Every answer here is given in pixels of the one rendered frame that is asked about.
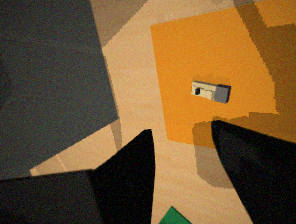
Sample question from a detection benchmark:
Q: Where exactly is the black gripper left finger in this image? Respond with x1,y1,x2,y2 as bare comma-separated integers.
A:
0,129,155,224

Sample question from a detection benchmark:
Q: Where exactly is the green square marker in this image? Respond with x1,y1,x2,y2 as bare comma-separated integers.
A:
159,206,192,224

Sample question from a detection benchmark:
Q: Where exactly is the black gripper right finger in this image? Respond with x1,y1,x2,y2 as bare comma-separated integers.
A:
211,120,296,224

